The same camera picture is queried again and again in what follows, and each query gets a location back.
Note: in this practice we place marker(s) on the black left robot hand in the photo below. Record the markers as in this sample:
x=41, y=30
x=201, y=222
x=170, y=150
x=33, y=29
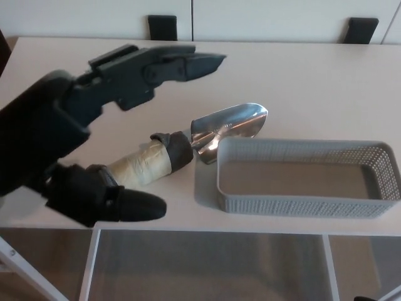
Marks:
x=37, y=131

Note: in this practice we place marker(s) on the dark brown furniture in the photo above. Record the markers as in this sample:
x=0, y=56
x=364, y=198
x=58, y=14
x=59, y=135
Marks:
x=3, y=53

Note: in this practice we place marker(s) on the white cabinet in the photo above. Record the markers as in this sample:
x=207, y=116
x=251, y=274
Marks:
x=250, y=15

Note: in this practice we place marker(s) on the grey perforated plastic basket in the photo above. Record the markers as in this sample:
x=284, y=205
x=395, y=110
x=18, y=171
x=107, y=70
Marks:
x=297, y=203

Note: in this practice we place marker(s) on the white desk with metal frame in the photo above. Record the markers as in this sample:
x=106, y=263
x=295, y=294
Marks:
x=282, y=78

